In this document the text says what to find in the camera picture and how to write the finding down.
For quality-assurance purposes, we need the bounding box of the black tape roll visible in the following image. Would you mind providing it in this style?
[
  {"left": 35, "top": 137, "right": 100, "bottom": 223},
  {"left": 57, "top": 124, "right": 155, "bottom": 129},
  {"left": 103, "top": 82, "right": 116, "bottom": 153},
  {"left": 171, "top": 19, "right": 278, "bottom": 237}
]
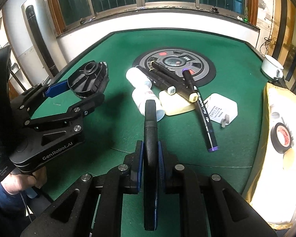
[{"left": 271, "top": 122, "right": 292, "bottom": 154}]

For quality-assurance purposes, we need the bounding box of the black marker yellow cap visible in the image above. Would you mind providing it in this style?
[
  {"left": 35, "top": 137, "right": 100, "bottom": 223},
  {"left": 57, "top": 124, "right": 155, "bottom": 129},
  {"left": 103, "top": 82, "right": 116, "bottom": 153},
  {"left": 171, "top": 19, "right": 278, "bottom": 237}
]
[{"left": 150, "top": 60, "right": 198, "bottom": 103}]

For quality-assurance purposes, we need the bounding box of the cream yellow box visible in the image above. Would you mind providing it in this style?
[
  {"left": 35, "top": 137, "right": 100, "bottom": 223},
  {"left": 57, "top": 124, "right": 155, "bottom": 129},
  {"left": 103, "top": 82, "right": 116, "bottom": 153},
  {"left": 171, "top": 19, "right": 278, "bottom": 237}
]
[{"left": 159, "top": 91, "right": 195, "bottom": 116}]

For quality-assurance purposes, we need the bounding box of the white ceramic mug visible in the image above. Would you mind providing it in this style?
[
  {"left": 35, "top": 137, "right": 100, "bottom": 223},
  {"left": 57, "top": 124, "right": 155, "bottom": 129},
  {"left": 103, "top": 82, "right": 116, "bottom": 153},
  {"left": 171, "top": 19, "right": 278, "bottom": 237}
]
[{"left": 261, "top": 55, "right": 283, "bottom": 80}]

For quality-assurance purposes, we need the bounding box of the black marker white cap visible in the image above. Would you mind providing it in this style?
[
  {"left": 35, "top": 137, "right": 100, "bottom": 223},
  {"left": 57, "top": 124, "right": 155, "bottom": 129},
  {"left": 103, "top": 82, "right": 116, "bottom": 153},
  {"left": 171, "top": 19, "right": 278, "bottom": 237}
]
[{"left": 136, "top": 65, "right": 176, "bottom": 95}]

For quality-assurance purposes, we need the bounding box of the black plastic fan-shaped part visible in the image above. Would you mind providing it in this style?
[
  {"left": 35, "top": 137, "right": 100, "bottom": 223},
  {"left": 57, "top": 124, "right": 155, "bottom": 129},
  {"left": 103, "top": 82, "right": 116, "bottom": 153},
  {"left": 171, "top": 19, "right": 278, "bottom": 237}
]
[{"left": 67, "top": 60, "right": 109, "bottom": 99}]

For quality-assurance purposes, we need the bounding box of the white power adapter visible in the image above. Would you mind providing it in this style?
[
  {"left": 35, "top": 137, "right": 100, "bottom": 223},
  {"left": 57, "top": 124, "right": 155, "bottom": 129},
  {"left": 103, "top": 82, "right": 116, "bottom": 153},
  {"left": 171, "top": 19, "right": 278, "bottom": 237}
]
[{"left": 204, "top": 93, "right": 238, "bottom": 128}]

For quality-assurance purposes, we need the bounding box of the person left hand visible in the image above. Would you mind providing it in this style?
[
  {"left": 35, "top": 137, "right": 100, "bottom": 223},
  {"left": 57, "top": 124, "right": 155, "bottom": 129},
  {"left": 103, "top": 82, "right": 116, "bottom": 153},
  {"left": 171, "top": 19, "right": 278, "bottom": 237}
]
[{"left": 1, "top": 174, "right": 37, "bottom": 195}]

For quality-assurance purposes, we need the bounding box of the round table control panel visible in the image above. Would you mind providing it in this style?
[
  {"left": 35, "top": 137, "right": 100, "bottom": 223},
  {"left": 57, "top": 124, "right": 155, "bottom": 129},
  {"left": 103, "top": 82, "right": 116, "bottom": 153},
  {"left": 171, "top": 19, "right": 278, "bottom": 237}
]
[{"left": 132, "top": 47, "right": 216, "bottom": 87}]

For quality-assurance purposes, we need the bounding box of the black marker purple cap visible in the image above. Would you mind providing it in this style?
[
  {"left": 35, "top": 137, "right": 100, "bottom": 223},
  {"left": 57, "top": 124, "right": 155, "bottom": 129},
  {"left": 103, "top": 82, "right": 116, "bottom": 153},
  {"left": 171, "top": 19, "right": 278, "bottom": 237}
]
[{"left": 182, "top": 69, "right": 219, "bottom": 152}]

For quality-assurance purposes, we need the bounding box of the white bottle red label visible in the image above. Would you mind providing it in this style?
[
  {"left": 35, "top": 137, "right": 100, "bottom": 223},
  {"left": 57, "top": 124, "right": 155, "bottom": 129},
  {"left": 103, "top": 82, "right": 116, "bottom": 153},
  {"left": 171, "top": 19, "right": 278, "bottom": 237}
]
[{"left": 131, "top": 87, "right": 166, "bottom": 122}]

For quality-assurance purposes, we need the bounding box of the white standing air conditioner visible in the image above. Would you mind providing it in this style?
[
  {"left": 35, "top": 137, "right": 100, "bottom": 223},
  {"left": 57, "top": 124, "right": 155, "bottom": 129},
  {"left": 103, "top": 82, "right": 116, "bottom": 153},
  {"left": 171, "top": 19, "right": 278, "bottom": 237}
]
[{"left": 21, "top": 0, "right": 67, "bottom": 78}]

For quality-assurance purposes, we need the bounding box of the small white bottle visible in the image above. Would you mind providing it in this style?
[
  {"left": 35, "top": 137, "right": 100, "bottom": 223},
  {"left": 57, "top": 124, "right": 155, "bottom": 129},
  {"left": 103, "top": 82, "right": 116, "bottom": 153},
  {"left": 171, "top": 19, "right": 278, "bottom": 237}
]
[{"left": 126, "top": 67, "right": 152, "bottom": 89}]

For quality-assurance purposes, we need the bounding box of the yellow-edged white tray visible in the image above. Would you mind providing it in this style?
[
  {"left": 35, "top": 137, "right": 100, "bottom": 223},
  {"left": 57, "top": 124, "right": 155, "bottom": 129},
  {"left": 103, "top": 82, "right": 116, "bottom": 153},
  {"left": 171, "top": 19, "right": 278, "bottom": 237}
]
[{"left": 242, "top": 83, "right": 296, "bottom": 230}]

